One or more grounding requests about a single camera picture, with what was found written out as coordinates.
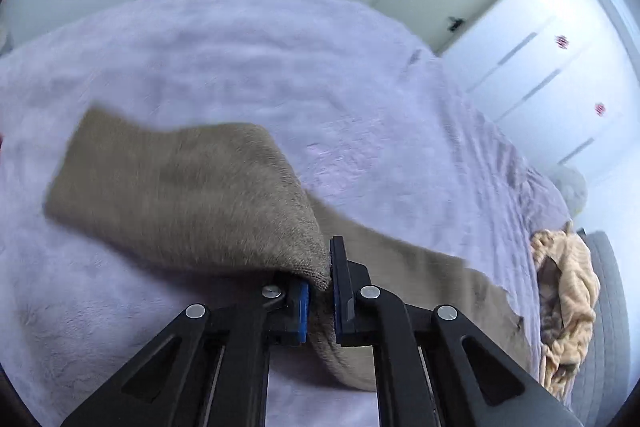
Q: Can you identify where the olive brown fuzzy sweater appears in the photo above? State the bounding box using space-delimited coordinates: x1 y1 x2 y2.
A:
43 107 533 391

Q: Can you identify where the cream striped fleece blanket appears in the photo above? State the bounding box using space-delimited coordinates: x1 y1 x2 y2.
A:
530 221 601 401

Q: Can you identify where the lavender plush bed blanket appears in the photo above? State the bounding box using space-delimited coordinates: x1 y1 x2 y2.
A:
1 0 567 426

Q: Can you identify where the white round plush pillow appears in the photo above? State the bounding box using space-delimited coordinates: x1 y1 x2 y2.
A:
549 165 588 218

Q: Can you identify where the white wardrobe with handles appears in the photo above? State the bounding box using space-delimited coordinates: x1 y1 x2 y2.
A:
442 0 639 181

